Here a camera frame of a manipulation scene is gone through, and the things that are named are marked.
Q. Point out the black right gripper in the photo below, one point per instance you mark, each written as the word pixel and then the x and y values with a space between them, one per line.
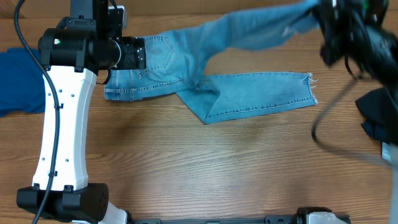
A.
pixel 337 15

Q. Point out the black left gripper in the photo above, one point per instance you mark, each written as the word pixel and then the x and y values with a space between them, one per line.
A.
pixel 101 7

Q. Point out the light blue denim jeans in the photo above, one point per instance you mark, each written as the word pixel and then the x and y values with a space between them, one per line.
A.
pixel 177 62

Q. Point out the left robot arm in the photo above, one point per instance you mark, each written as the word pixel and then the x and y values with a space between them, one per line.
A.
pixel 72 54

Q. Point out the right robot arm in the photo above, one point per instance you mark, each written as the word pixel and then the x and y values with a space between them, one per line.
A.
pixel 353 30

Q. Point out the dark navy garment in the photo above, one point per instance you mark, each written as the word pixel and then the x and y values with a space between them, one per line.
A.
pixel 380 113

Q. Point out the dark blue t-shirt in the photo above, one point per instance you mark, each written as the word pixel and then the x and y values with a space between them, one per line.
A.
pixel 22 84

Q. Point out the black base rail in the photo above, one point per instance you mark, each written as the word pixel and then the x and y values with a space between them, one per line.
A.
pixel 269 219

